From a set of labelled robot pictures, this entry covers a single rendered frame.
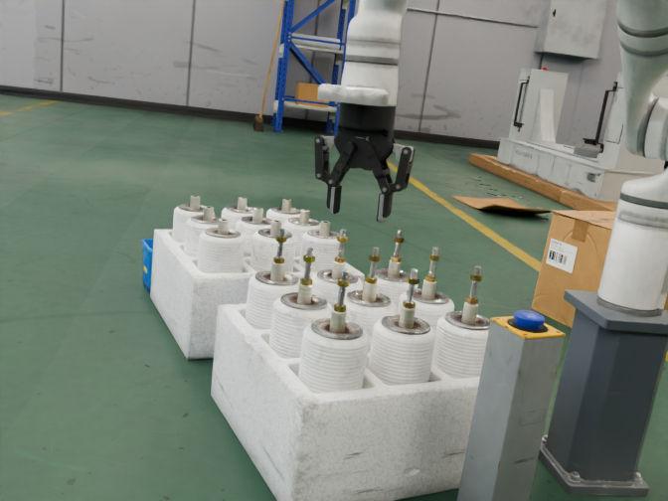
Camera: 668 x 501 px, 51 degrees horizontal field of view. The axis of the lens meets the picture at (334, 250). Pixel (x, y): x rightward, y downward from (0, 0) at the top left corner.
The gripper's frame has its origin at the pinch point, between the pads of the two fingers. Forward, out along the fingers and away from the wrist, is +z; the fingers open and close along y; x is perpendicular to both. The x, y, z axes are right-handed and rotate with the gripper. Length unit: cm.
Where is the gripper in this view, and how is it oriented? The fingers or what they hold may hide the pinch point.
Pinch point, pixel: (358, 207)
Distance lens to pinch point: 96.9
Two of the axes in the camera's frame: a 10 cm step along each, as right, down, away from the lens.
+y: -9.2, -1.7, 3.4
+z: -0.8, 9.6, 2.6
